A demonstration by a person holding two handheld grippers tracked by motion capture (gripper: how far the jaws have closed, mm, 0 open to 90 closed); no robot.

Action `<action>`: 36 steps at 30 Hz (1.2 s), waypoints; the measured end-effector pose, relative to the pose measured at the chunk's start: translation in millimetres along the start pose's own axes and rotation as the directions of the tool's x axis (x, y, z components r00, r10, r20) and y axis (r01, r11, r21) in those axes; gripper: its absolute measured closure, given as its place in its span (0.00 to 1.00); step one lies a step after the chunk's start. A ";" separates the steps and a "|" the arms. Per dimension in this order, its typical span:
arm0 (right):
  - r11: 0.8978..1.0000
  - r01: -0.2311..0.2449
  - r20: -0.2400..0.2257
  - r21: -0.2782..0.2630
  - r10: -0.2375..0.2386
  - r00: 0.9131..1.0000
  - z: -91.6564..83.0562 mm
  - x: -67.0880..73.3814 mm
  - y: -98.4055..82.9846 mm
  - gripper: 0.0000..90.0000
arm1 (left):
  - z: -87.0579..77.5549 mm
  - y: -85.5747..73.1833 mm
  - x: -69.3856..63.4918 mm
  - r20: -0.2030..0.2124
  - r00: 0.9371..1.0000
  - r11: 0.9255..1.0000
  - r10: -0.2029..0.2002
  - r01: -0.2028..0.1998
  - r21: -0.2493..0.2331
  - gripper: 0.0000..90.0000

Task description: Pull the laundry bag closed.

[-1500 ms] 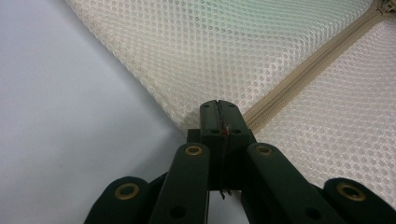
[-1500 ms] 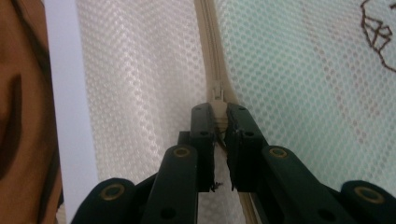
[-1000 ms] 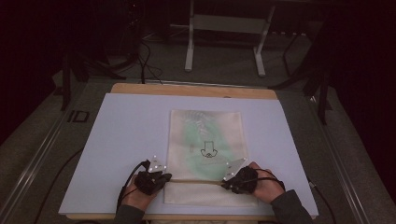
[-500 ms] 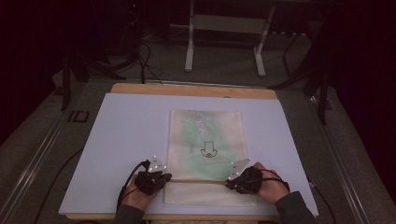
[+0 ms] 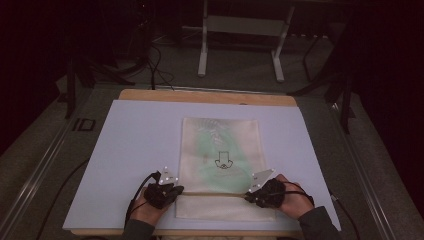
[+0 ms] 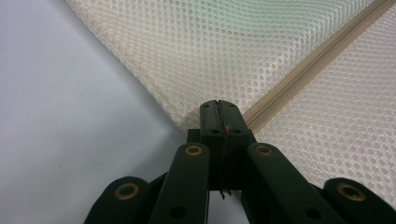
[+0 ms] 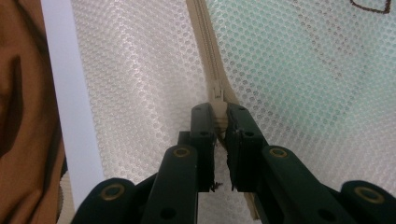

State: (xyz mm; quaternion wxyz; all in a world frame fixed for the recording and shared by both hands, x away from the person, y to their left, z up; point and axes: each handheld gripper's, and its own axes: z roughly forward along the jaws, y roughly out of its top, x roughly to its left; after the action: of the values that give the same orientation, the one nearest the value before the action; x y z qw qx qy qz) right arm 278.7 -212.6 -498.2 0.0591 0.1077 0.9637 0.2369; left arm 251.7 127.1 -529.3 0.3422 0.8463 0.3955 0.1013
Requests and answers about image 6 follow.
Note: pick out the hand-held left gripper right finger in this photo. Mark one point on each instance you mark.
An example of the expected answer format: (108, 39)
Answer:
(235, 137)

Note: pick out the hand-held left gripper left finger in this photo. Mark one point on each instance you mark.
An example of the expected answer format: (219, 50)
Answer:
(211, 124)

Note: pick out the pale blue table mat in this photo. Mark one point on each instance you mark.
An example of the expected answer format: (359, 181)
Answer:
(62, 109)

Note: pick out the cream mesh zipper bag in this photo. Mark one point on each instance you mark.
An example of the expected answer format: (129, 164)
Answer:
(218, 46)

